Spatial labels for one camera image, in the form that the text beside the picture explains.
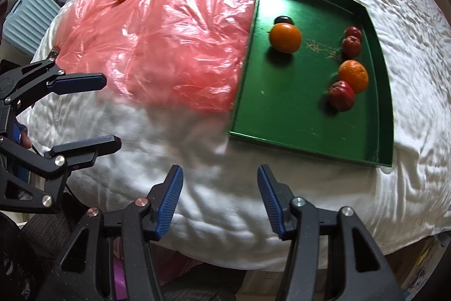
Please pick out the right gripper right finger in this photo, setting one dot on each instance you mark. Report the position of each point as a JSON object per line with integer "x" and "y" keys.
{"x": 356, "y": 267}

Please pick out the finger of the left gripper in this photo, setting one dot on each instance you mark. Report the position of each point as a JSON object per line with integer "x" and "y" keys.
{"x": 32, "y": 82}
{"x": 54, "y": 167}

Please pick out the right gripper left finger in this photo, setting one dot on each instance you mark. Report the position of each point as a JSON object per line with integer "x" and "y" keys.
{"x": 84, "y": 270}

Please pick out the dark red apple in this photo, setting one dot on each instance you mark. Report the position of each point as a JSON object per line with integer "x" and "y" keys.
{"x": 341, "y": 96}

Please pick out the dark plum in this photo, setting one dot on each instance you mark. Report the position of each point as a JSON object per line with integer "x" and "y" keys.
{"x": 283, "y": 19}

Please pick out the light blue suitcase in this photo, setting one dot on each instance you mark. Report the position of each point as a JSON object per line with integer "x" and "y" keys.
{"x": 27, "y": 23}

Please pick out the white bed quilt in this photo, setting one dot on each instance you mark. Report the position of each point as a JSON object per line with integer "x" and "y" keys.
{"x": 220, "y": 218}

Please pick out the pink plastic sheet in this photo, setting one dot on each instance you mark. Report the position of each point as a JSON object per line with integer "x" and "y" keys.
{"x": 161, "y": 53}

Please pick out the green tray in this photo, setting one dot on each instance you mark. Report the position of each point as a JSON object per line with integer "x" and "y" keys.
{"x": 281, "y": 101}

